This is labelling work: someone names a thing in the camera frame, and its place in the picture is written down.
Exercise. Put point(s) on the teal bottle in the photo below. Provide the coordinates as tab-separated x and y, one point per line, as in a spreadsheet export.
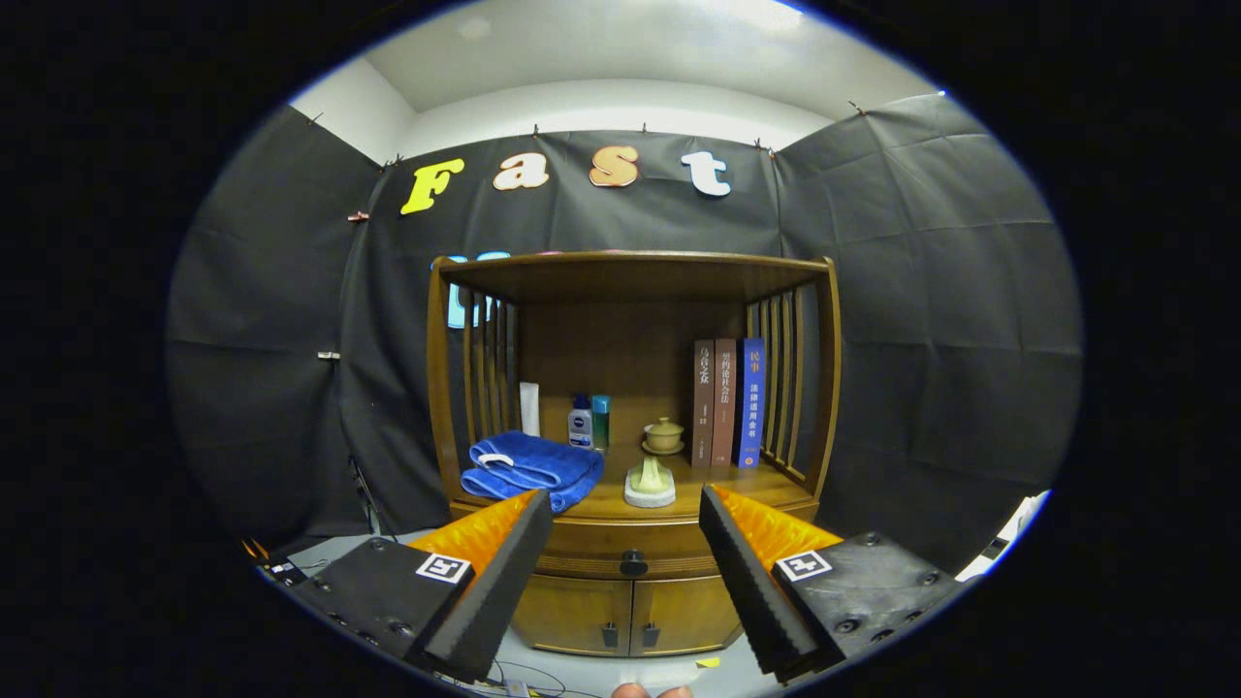
601	422

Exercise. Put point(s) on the wooden drawer with black knob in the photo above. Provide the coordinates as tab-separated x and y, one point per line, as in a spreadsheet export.
669	553

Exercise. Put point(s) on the folded blue towel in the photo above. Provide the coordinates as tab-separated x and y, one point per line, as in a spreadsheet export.
533	465

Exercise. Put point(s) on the blue book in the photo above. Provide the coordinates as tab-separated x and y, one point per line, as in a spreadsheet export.
751	402

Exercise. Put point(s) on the white bottle with blue cap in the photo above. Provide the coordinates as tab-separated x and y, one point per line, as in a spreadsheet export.
580	427

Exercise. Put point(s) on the white tube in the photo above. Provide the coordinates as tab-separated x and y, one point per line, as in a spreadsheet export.
529	409

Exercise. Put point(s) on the dark brown book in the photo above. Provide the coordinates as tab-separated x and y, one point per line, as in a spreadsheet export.
704	402

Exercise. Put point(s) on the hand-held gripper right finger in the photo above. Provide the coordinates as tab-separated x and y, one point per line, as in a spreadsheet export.
742	582

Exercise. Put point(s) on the wooden cabinet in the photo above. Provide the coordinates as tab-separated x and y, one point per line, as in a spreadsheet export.
620	330

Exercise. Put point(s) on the wooden countertop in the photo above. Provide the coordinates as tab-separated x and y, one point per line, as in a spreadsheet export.
611	502

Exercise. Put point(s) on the wooden cabinet door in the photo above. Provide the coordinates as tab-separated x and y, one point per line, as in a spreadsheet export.
684	613
572	616

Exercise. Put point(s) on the black backdrop cloth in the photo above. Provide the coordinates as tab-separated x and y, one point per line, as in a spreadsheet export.
921	291

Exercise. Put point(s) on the white object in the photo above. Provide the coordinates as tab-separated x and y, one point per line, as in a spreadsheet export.
1008	533

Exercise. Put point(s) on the beige lidded teacup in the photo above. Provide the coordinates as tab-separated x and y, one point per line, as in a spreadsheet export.
663	436

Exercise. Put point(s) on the reddish brown book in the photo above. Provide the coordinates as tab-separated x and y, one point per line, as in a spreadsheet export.
724	402

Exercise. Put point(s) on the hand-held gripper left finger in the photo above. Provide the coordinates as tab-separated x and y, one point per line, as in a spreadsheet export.
504	582

